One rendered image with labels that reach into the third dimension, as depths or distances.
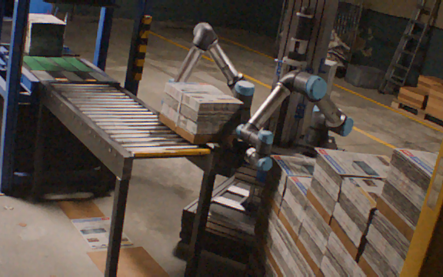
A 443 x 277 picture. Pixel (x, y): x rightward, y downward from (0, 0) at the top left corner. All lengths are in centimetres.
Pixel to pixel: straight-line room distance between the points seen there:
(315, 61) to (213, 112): 82
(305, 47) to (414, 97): 587
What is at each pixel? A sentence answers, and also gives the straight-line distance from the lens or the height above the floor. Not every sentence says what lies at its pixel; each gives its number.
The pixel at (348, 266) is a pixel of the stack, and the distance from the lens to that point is 237.
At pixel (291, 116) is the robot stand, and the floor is 92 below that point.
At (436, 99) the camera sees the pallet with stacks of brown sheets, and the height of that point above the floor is 37.
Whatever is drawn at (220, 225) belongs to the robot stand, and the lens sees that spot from 384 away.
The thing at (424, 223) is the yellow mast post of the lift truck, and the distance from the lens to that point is 158.
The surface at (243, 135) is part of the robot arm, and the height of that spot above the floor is 92.
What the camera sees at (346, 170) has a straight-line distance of 251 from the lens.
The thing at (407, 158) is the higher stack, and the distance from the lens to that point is 205.
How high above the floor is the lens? 181
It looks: 17 degrees down
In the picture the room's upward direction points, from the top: 11 degrees clockwise
